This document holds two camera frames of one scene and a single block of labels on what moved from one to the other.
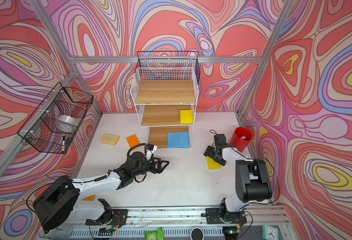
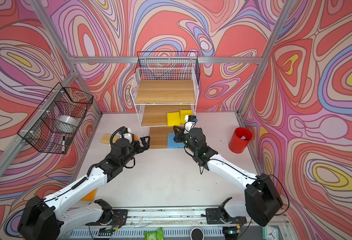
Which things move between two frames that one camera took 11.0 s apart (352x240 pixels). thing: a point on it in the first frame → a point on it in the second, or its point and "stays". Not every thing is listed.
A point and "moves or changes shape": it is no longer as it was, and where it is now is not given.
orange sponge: x=90 y=198 stays
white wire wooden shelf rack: x=165 y=87 stays
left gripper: x=158 y=170 → x=139 y=149
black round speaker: x=197 y=233 stays
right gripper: x=208 y=153 → x=178 y=133
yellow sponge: x=186 y=117 stays
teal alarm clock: x=270 y=232 stays
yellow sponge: x=212 y=164 moves or changes shape
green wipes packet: x=157 y=235 stays
